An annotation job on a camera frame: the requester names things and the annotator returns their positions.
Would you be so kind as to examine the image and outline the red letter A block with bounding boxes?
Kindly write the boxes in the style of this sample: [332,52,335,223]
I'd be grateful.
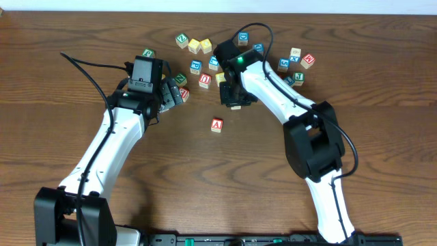
[211,118,223,133]

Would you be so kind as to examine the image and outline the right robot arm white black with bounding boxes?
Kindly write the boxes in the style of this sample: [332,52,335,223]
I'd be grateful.
[214,47,355,243]

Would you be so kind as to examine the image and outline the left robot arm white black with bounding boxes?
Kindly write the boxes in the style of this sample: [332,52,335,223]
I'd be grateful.
[33,77,183,245]

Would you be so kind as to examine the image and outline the red letter E block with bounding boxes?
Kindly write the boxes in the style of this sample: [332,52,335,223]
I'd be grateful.
[179,87,190,103]

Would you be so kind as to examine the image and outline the green letter N block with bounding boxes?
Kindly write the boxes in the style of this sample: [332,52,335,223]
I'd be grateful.
[174,72,187,87]

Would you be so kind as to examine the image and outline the yellow letter S block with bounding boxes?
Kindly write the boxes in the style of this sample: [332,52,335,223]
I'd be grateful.
[215,72,226,87]

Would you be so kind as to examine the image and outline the red letter U block centre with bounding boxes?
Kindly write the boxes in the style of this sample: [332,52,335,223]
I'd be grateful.
[199,73,212,89]

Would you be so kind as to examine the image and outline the blue letter L block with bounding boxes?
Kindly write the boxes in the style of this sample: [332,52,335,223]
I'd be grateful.
[208,55,219,71]

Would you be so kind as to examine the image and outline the blue letter P block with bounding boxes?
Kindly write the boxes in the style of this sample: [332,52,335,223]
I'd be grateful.
[190,60,202,74]

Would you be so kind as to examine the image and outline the blue letter Q block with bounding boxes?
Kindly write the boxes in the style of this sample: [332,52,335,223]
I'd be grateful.
[253,43,264,55]

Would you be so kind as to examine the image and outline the yellow block right of pair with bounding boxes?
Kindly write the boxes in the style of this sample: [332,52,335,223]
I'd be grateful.
[200,38,212,54]

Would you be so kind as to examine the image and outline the yellow block of pair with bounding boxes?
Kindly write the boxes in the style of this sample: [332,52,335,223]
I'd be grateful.
[188,38,201,54]
[200,38,212,54]

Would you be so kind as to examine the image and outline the yellow block left of pair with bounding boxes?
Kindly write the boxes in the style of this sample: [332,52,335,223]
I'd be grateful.
[188,38,201,54]

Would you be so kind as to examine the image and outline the blue letter D block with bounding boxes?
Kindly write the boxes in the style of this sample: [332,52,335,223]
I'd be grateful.
[238,31,249,46]

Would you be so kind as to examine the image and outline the green letter Z block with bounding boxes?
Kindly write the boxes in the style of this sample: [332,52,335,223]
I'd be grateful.
[175,33,189,49]

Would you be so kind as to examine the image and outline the blue letter I block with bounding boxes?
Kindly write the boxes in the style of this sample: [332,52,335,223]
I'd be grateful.
[283,76,295,87]

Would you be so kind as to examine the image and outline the blue number 5 block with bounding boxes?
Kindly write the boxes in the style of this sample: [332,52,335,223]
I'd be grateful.
[277,58,290,72]

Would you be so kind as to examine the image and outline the green letter J block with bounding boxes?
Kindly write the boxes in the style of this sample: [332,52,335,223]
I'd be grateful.
[293,72,305,86]

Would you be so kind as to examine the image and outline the blue letter X block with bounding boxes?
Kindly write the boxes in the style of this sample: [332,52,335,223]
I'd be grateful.
[290,47,301,62]

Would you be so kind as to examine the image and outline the red letter M block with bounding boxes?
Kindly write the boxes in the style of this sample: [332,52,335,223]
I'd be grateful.
[300,53,315,69]

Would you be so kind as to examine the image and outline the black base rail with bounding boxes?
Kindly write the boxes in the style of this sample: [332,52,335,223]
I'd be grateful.
[115,223,404,246]

